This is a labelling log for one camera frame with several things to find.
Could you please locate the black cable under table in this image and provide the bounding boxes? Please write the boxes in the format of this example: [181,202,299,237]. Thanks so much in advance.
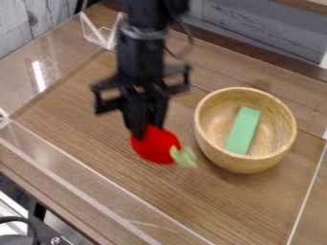
[0,215,41,245]

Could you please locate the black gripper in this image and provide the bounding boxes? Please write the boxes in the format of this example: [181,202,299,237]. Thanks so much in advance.
[90,29,191,140]

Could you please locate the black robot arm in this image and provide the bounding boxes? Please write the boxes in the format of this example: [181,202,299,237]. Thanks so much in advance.
[90,0,191,139]

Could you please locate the clear acrylic front wall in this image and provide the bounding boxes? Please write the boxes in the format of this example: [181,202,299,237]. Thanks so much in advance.
[0,109,215,245]

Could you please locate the black table leg frame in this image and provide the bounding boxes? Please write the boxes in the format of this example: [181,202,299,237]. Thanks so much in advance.
[28,201,73,245]

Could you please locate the clear acrylic corner bracket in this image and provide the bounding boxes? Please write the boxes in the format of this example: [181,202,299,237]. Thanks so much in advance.
[78,12,124,51]

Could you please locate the green rectangular block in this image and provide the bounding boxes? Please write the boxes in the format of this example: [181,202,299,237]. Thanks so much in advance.
[223,107,260,155]

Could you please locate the wooden bowl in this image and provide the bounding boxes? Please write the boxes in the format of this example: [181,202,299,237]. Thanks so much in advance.
[193,87,297,174]

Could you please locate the red plush tomato green stem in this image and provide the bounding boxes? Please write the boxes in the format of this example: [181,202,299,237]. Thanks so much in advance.
[130,123,196,168]

